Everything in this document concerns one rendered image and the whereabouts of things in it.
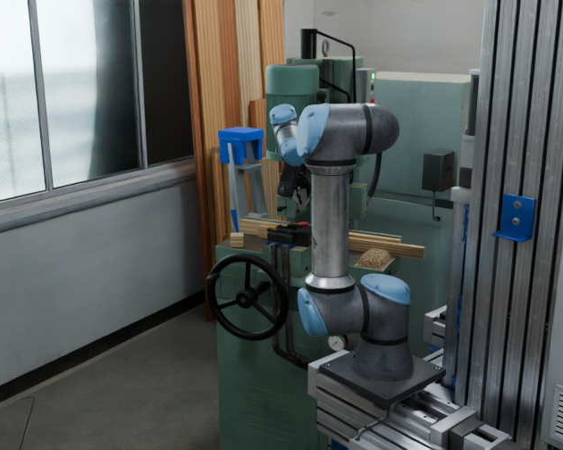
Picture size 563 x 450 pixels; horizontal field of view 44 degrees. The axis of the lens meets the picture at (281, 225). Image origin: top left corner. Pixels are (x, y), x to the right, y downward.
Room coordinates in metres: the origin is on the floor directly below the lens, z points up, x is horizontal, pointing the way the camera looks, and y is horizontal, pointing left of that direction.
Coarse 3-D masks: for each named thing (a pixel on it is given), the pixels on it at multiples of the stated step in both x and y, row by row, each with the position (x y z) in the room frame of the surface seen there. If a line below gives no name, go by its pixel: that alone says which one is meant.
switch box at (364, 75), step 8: (352, 72) 2.53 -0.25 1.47; (360, 72) 2.51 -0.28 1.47; (368, 72) 2.51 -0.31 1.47; (352, 80) 2.53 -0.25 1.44; (360, 80) 2.51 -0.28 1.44; (368, 80) 2.51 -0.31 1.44; (352, 88) 2.53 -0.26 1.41; (360, 88) 2.51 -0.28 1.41; (368, 88) 2.51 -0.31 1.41; (352, 96) 2.53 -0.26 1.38; (360, 96) 2.51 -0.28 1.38; (368, 96) 2.52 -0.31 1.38
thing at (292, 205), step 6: (282, 198) 2.29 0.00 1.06; (288, 198) 2.28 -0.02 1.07; (282, 204) 2.29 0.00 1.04; (288, 204) 2.28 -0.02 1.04; (294, 204) 2.27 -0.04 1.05; (282, 210) 2.29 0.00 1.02; (288, 210) 2.28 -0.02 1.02; (294, 210) 2.27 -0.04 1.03; (300, 210) 2.31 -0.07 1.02; (306, 210) 2.36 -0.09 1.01; (288, 216) 2.28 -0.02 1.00; (294, 216) 2.27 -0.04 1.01
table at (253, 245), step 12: (228, 240) 2.33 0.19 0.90; (252, 240) 2.33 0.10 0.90; (264, 240) 2.33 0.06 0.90; (216, 252) 2.27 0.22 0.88; (228, 252) 2.25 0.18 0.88; (240, 252) 2.23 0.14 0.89; (252, 252) 2.21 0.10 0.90; (360, 252) 2.20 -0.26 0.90; (240, 264) 2.23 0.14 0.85; (252, 264) 2.21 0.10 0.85; (396, 264) 2.16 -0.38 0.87; (264, 276) 2.09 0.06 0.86; (360, 276) 2.05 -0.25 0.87
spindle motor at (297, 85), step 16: (272, 64) 2.36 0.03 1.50; (288, 64) 2.36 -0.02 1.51; (304, 64) 2.35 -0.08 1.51; (272, 80) 2.27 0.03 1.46; (288, 80) 2.24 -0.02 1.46; (304, 80) 2.25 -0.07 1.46; (272, 96) 2.28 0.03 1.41; (288, 96) 2.24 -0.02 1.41; (304, 96) 2.26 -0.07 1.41; (272, 128) 2.28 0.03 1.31; (272, 144) 2.28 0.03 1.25
